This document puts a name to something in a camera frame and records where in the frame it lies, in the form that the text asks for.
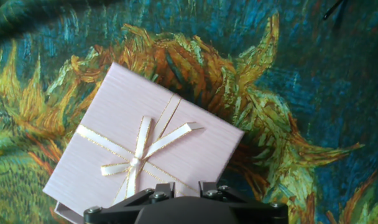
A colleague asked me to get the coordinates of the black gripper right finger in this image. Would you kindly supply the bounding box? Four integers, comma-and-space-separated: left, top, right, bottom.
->
198, 181, 288, 224

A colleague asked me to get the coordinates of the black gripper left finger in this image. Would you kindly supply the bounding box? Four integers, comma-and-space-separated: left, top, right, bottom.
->
83, 182, 177, 224

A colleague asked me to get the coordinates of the pink ribboned casing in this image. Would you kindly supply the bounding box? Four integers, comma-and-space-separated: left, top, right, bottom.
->
42, 61, 245, 216

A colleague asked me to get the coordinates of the sunflower painting print cloth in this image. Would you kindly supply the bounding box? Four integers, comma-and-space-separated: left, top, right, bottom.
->
0, 0, 378, 224

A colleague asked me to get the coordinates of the thin black wire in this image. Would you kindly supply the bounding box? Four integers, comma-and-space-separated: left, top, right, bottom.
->
321, 0, 346, 21

